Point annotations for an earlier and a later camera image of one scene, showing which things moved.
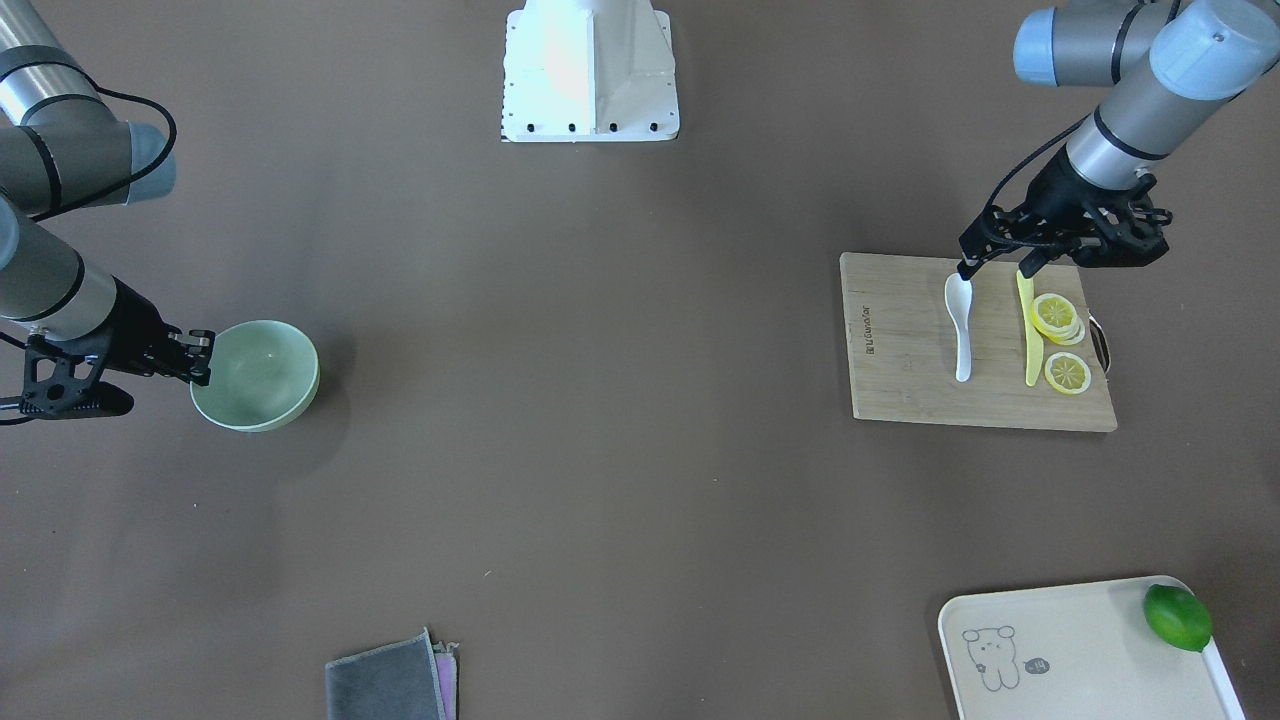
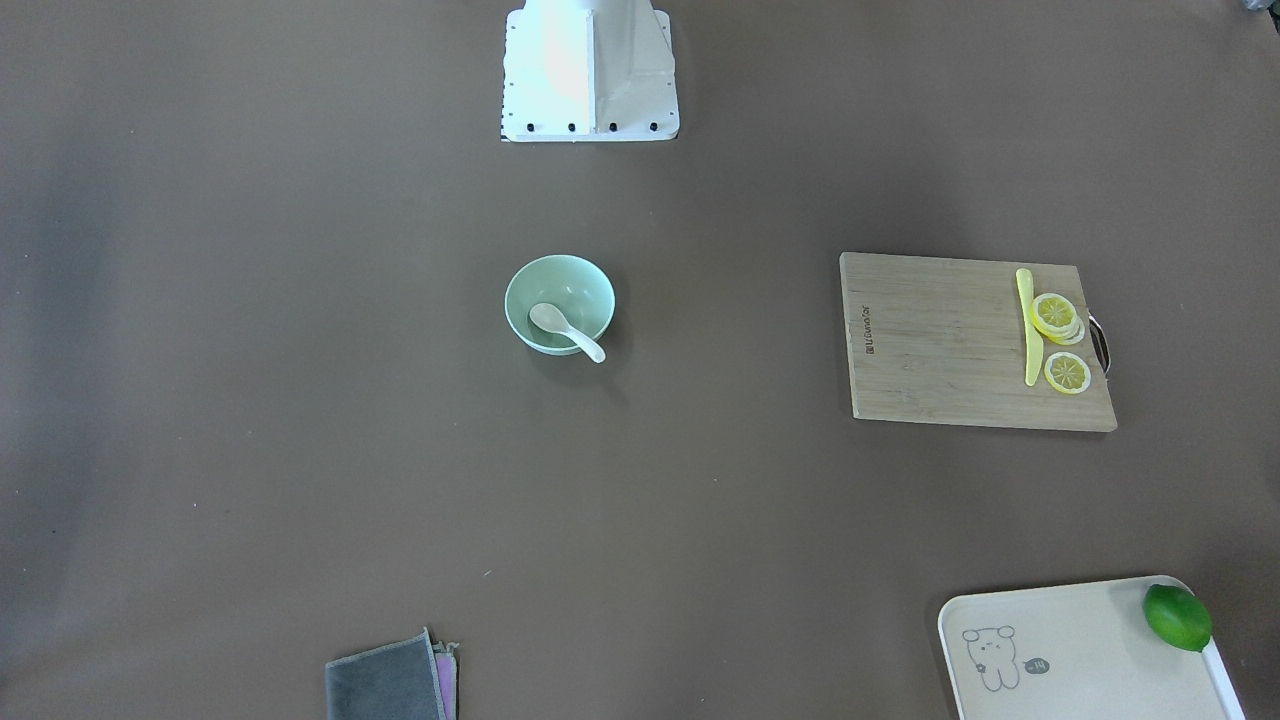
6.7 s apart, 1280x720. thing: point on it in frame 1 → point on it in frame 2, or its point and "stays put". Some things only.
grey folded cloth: [413, 679] stays put
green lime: [1178, 617] stays put
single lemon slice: [1067, 373] stays put
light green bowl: [263, 375] → [560, 304]
